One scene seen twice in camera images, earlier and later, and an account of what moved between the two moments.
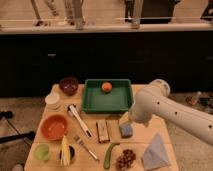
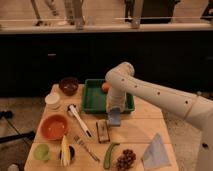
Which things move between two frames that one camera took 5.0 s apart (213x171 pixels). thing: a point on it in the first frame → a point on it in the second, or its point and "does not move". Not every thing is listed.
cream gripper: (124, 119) → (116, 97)
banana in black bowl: (65, 154) does not move
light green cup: (42, 152) does not move
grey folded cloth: (155, 155) does not move
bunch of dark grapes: (125, 161) does not move
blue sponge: (126, 130) → (114, 117)
